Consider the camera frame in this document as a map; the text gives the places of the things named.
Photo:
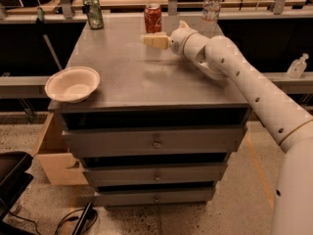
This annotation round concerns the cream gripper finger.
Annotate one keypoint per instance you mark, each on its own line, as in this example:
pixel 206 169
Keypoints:
pixel 157 34
pixel 160 42

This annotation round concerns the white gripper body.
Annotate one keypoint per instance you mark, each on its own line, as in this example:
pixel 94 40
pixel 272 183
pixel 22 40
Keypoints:
pixel 178 41

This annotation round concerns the red coke can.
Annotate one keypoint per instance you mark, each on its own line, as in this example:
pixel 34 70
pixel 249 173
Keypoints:
pixel 152 16

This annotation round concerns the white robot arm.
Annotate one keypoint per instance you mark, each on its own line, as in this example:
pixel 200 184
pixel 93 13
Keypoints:
pixel 289 124

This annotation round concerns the green soda can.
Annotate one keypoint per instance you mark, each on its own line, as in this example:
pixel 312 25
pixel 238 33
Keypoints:
pixel 94 14

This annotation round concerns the white paper bowl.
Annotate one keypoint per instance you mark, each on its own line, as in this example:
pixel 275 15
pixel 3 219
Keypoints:
pixel 72 85

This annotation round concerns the clear plastic water bottle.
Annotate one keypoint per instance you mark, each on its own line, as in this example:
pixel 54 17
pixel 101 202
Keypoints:
pixel 210 16

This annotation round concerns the grey drawer cabinet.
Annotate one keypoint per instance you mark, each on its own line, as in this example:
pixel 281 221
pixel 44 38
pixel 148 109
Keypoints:
pixel 144 88

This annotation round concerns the top grey drawer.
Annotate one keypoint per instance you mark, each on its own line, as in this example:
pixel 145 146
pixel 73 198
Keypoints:
pixel 95 143

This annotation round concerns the grey drawer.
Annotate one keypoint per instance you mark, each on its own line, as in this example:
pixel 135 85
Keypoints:
pixel 95 143
pixel 153 174
pixel 172 196

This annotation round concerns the hand sanitizer bottle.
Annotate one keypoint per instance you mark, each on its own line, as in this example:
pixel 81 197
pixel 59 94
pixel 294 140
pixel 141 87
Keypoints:
pixel 298 66

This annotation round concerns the middle grey drawer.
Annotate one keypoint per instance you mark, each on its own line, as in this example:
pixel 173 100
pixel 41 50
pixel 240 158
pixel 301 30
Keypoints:
pixel 153 174

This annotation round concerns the bottom grey drawer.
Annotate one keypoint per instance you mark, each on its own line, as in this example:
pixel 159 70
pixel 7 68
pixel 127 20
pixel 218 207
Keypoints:
pixel 172 196

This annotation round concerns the light wooden box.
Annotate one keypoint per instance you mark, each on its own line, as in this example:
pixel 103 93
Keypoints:
pixel 58 163

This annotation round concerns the black flat floor device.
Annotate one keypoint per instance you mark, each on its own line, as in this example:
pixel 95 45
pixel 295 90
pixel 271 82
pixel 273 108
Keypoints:
pixel 88 214

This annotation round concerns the black bin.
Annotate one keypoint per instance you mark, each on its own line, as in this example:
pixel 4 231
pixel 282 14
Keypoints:
pixel 13 181

